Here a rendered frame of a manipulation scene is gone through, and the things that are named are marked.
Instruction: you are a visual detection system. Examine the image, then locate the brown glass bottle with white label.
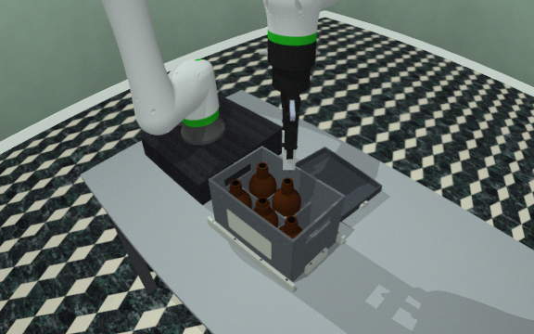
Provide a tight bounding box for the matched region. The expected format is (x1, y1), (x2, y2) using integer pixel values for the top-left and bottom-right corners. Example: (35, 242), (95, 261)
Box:
(253, 197), (278, 228)

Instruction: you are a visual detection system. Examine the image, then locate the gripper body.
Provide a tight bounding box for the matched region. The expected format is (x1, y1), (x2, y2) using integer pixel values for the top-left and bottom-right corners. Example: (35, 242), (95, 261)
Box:
(273, 67), (311, 112)

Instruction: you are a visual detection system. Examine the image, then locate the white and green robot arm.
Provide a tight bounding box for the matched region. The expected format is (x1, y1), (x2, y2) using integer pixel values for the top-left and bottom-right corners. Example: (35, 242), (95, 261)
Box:
(101, 0), (338, 145)

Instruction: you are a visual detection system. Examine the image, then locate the grey divided crate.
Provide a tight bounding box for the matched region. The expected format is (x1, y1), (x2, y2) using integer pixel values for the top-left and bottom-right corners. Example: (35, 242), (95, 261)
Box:
(212, 152), (346, 282)

